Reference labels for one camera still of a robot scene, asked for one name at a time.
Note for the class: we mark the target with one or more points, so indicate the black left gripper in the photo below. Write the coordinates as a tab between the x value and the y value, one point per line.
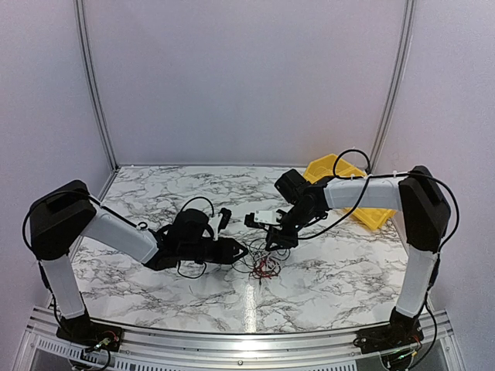
225	254

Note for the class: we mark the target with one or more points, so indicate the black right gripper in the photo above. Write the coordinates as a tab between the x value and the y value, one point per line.
285	241

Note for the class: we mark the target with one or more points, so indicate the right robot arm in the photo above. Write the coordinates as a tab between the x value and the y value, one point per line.
426	203

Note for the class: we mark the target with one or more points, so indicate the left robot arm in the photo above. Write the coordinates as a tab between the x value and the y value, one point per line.
55	221

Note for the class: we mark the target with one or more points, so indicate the yellow three-compartment bin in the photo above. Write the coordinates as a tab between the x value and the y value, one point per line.
377	200

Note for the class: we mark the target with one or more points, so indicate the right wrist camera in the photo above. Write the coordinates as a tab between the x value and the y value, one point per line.
261	219

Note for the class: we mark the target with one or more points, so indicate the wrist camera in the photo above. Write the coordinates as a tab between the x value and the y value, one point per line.
219	222
261	219

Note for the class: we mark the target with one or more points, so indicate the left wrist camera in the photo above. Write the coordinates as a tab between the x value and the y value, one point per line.
219	222

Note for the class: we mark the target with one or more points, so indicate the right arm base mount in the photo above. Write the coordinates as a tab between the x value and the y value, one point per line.
397	348

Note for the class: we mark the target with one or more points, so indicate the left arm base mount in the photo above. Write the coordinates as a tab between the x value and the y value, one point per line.
94	337

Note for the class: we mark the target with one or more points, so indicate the aluminium front rail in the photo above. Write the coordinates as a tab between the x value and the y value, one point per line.
160	349

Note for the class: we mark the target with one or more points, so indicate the left aluminium corner post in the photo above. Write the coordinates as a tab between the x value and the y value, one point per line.
92	85

